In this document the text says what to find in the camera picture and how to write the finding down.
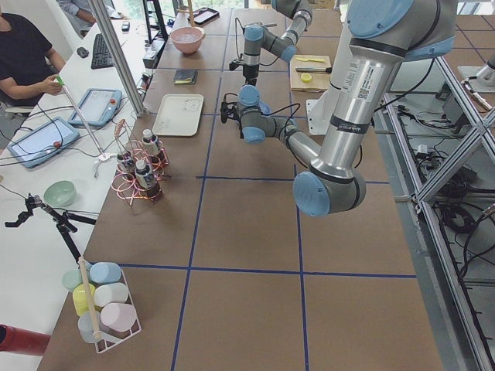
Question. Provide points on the tea bottle front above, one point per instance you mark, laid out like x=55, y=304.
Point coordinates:
x=147, y=181

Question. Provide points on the green small bowl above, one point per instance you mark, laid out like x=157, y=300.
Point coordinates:
x=60, y=194

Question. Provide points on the pink ice bowl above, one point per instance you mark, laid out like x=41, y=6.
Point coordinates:
x=187, y=39

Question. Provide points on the seated person black shirt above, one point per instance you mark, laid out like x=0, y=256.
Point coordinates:
x=29, y=63

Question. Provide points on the yellow plastic knife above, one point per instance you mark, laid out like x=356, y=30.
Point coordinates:
x=306, y=59

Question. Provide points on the blue teach pendant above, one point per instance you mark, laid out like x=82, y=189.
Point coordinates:
x=99, y=105
x=39, y=145

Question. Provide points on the red thermos bottle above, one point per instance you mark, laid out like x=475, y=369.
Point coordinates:
x=22, y=341

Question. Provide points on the aluminium frame post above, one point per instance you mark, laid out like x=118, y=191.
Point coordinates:
x=110, y=36

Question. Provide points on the grey folded cloth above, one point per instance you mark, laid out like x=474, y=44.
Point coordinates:
x=185, y=77

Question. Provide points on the copper wire bottle rack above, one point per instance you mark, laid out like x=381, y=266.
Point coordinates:
x=127, y=190

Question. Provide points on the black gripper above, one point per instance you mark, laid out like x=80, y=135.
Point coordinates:
x=242, y=132
x=250, y=72

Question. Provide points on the cream bear tray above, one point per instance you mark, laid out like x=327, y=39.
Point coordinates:
x=178, y=115

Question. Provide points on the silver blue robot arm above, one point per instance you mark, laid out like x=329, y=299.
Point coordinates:
x=381, y=36
x=257, y=36

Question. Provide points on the steel muddler black tip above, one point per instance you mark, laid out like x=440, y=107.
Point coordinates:
x=314, y=70

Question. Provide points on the tea bottle right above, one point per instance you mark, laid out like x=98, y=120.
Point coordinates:
x=152, y=146

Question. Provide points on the lemon half slice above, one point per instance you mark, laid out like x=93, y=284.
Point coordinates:
x=306, y=77

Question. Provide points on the blue teach pendant far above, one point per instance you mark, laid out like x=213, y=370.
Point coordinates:
x=99, y=105

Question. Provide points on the blue teach pendant near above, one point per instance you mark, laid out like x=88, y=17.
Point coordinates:
x=39, y=145

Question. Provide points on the white wire cup basket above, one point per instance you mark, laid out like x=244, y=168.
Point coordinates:
x=106, y=312

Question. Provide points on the black keyboard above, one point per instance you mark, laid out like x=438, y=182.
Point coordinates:
x=101, y=56

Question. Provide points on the wooden cutting board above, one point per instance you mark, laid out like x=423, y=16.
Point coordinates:
x=310, y=73

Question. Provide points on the tea bottle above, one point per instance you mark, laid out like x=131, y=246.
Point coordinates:
x=152, y=146
x=147, y=181
x=126, y=164

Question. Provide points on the tea bottle left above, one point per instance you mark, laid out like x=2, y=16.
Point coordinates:
x=126, y=164

